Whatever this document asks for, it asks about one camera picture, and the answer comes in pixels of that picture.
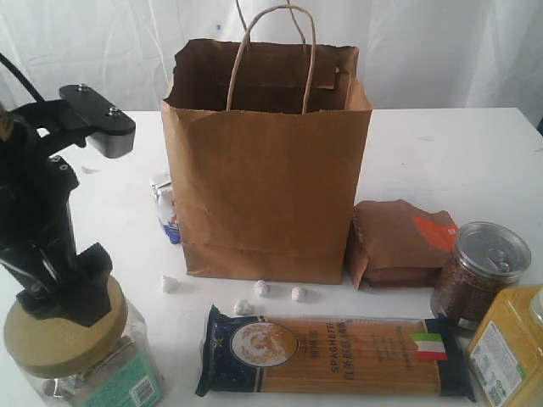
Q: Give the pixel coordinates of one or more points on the clear jar with yellow lid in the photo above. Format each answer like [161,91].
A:
[107,364]

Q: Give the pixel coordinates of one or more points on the brown paper bag with handles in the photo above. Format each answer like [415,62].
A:
[264,144]

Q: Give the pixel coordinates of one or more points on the yellow grain container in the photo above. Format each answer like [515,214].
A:
[505,354]

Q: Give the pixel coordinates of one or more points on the brown kraft pouch orange label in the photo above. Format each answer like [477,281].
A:
[395,244]

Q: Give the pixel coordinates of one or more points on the blue spaghetti packet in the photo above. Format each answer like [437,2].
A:
[294,354]

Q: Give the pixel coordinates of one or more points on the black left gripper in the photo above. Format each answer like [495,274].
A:
[38,246]

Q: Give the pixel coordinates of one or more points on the glass jar with metal lid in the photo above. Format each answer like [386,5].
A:
[485,258]

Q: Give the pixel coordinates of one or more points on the small white blue milk carton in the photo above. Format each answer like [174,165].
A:
[162,191]

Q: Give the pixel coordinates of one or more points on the small paper scrap on table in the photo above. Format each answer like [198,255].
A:
[88,170]

